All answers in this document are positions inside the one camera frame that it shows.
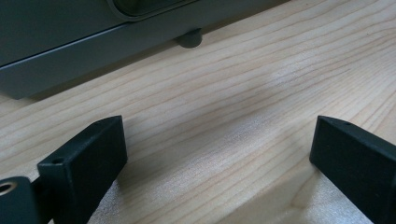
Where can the black corner rack with knobs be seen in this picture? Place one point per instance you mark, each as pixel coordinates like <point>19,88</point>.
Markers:
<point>62,46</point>

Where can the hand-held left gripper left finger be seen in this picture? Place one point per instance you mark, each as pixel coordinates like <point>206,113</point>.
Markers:
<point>84,161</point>

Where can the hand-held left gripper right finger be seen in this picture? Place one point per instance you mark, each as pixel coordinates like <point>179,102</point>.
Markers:
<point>358,168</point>

